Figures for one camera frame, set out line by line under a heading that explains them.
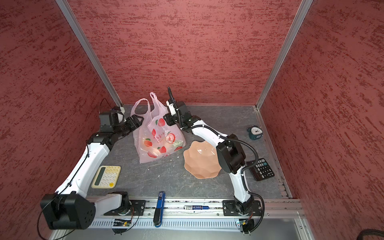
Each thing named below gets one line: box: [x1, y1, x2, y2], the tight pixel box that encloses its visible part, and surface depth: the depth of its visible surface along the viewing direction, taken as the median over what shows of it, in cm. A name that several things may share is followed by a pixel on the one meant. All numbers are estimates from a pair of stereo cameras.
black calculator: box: [246, 158, 275, 182], surface depth 87 cm
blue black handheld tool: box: [153, 191, 166, 228], surface depth 75 cm
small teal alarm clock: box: [246, 124, 264, 141], surface depth 102 cm
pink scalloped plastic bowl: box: [183, 140, 222, 180], surface depth 91 cm
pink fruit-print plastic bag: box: [130, 92, 187, 164], surface depth 90 cm
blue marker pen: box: [183, 205, 210, 210], surface depth 75 cm
